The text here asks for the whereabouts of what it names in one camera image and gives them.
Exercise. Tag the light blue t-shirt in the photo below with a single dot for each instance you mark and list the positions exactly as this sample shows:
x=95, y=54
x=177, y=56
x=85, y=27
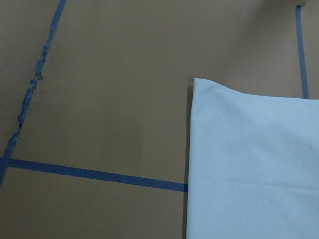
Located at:
x=253, y=165

